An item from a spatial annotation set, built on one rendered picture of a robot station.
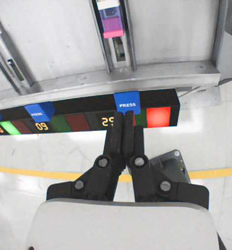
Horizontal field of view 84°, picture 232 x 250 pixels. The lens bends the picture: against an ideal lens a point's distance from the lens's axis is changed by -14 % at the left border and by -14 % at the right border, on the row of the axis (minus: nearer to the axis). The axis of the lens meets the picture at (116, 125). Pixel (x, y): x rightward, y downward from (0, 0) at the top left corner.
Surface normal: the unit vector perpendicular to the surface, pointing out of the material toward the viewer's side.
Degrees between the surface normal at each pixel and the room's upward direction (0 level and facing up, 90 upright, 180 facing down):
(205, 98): 0
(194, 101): 0
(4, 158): 0
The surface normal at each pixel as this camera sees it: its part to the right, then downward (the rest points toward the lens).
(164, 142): -0.19, 0.07
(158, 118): -0.08, 0.75
